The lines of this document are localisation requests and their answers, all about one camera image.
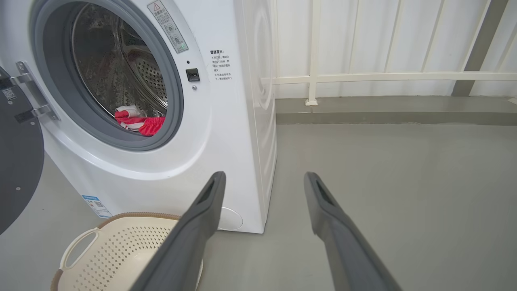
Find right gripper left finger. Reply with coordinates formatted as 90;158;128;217
129;171;227;291

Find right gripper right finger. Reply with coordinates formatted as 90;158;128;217
304;172;402;291

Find red white-striped garment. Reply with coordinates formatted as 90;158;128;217
114;105;166;137

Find black glass washing machine door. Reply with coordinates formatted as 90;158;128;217
0;61;61;236

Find cream plastic laundry basket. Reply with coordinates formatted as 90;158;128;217
50;212;204;291

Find white front-load washing machine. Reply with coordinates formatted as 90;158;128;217
0;0;278;234

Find round white filter cover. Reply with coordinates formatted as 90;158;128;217
217;207;244;232

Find blue energy label sticker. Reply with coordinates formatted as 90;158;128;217
81;195;113;219

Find white metal railing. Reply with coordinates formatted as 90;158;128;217
261;0;517;106

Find grey warning sticker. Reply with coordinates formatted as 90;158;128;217
147;0;189;54

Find grey metal post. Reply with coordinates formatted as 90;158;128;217
451;0;510;97

